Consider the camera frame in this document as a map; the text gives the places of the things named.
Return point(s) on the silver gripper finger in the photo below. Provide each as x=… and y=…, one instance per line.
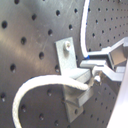
x=111, y=56
x=113, y=76

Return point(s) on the black pegboard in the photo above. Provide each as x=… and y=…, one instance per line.
x=28, y=32

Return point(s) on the upper metal cable clip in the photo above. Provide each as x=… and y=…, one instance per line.
x=75, y=98

